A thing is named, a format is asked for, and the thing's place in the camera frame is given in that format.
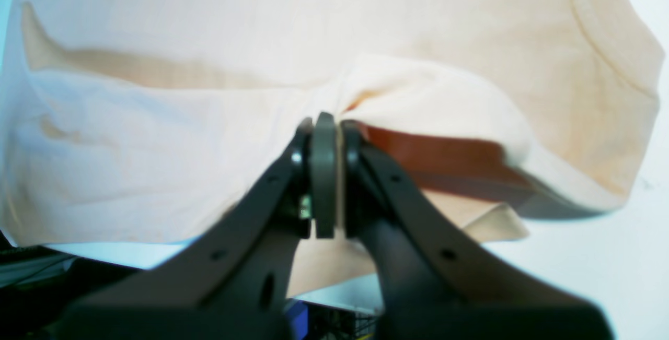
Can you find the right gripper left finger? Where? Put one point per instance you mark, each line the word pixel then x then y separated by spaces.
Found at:
pixel 231 283

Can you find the peach pink T-shirt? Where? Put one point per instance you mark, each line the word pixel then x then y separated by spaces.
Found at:
pixel 147 120

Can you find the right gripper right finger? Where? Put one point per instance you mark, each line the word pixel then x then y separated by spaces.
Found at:
pixel 437 282

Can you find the blue plastic block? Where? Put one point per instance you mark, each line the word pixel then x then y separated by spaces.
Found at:
pixel 297 313

